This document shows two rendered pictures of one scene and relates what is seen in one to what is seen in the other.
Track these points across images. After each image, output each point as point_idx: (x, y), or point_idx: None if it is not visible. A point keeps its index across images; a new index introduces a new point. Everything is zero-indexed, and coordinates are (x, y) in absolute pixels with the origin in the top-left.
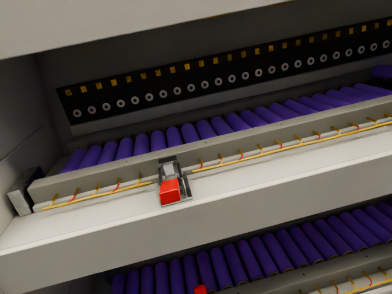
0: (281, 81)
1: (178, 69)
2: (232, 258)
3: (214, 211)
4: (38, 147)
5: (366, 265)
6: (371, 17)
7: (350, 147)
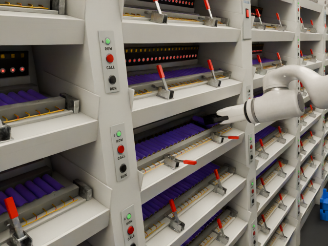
0: (167, 120)
1: None
2: (158, 197)
3: (184, 170)
4: None
5: (199, 188)
6: None
7: (203, 148)
